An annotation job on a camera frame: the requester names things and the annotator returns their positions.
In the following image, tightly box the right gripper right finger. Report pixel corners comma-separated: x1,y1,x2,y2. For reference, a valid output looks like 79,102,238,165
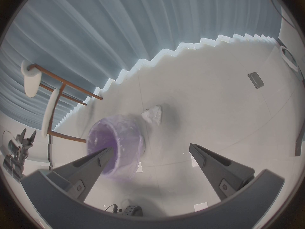
189,143,255,200

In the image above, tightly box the black cable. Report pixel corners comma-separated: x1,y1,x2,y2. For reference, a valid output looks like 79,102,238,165
2,130,15,150

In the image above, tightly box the pale blue curtain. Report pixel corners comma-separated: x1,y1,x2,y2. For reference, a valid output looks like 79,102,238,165
0,0,282,134

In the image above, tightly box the white trash bin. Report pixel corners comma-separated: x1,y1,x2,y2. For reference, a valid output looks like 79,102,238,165
87,115,146,176

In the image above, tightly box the crumpled white paper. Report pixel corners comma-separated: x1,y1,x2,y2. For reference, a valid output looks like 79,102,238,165
141,105,163,125

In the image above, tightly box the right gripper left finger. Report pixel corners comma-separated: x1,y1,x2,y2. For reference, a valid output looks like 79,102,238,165
51,147,115,203

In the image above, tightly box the white cushioned wooden chair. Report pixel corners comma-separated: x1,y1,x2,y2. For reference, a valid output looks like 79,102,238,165
21,60,103,143

